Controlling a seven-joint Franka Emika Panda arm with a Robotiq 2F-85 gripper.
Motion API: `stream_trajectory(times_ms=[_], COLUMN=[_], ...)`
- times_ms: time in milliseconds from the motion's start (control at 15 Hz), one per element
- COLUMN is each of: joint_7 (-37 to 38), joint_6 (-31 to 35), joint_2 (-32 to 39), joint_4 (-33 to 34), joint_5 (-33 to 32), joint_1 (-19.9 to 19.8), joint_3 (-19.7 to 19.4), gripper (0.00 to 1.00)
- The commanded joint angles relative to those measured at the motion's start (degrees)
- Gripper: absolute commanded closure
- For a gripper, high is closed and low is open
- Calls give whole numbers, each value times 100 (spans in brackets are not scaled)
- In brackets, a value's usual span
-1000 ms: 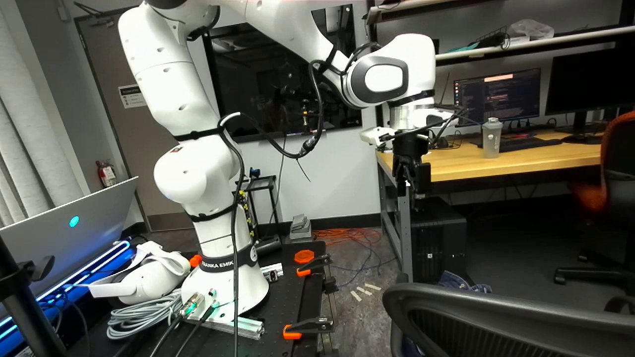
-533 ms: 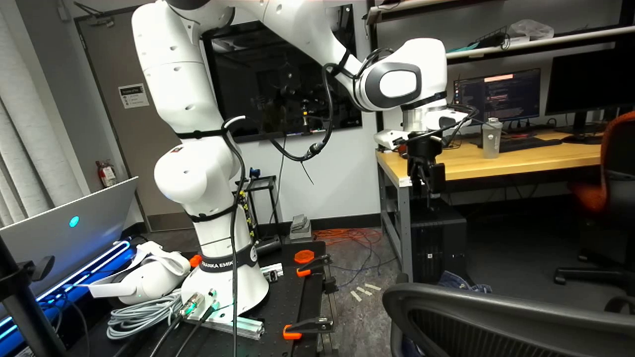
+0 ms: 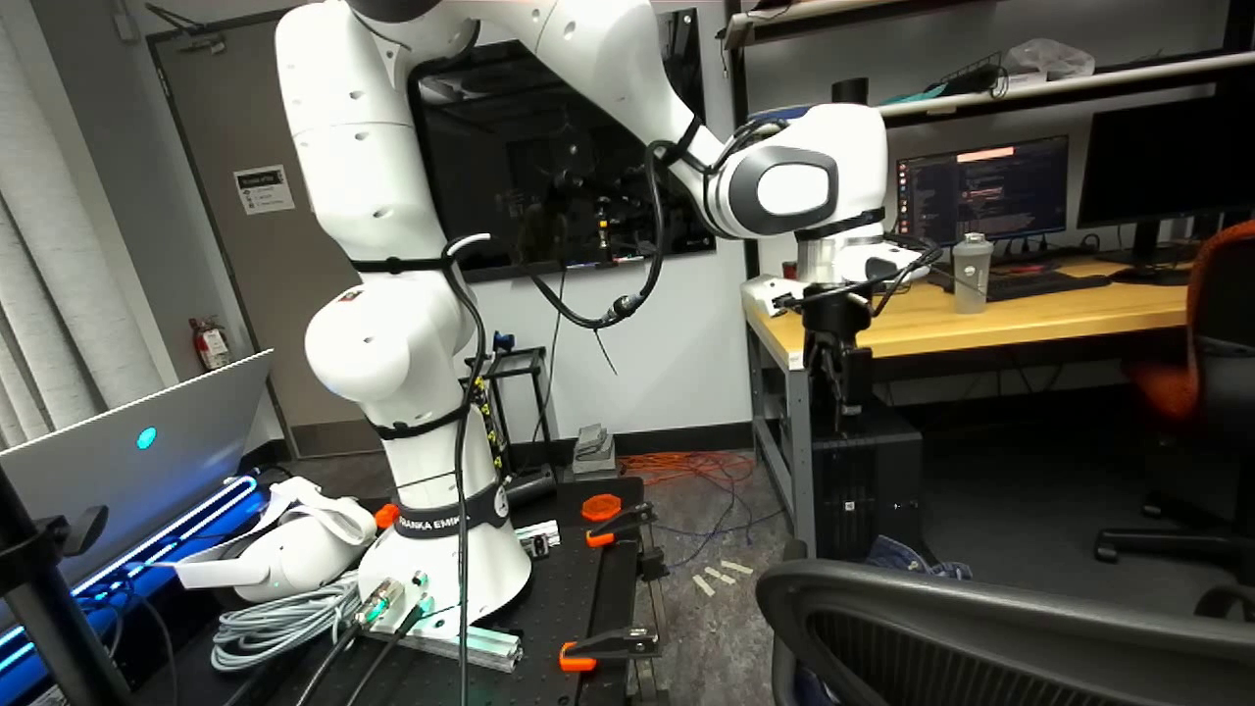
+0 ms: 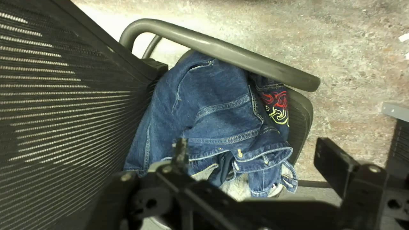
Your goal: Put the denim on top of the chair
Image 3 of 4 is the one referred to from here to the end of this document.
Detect grey door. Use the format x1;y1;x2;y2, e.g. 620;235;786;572
145;8;359;460

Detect blue cable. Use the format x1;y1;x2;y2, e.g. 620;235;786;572
649;479;787;546

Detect black computer tower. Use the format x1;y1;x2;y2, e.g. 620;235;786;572
811;400;926;563

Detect black mesh office chair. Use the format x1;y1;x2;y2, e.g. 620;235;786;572
754;555;1255;706

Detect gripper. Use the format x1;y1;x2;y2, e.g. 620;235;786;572
802;287;874;434

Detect grey foot pedal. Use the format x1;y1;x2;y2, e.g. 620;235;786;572
573;423;619;478

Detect window blinds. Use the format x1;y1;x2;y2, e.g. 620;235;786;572
0;18;170;452

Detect silver laptop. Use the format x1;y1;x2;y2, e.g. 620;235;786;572
0;348;276;678

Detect strips of tape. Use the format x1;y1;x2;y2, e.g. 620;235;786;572
690;558;755;598

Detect shelf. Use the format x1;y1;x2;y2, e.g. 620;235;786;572
722;0;1255;123

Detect small white device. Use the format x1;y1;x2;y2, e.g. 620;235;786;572
513;519;563;560

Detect blue denim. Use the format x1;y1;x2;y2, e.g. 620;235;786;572
792;533;975;706

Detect wooden workbench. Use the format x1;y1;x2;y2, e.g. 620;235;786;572
742;255;1255;562

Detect black keyboard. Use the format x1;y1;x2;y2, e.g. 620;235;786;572
926;263;1115;303

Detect clear plastic bag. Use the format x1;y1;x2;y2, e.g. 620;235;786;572
999;36;1097;83

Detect small black metal stand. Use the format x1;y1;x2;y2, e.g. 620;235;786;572
478;331;561;474

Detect black cable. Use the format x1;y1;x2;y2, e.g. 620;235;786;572
292;586;434;706

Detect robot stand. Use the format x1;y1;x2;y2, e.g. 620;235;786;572
20;475;674;706

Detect aluminium rail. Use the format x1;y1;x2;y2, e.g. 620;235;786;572
361;610;524;674

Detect paper sign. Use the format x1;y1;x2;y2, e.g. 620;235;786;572
233;165;296;216

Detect white headset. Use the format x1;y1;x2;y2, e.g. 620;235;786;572
151;477;379;603

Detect clear plastic bottle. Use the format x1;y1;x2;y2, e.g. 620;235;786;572
952;231;994;316

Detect black wall screen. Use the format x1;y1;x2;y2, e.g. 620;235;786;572
406;8;718;285

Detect coil of grey cable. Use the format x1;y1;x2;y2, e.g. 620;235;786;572
210;573;366;674

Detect orange cable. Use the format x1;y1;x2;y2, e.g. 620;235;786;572
616;448;758;488

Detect monitor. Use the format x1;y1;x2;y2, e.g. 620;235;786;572
893;134;1071;248
1076;82;1255;285

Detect orange office chair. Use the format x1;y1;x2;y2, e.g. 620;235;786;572
1092;220;1255;621

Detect black and orange clamp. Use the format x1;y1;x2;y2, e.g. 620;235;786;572
558;627;664;674
579;493;660;549

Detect black wire basket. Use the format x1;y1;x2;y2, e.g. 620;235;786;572
934;53;1012;100

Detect red fire extinguisher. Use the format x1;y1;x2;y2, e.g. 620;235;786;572
190;315;232;373

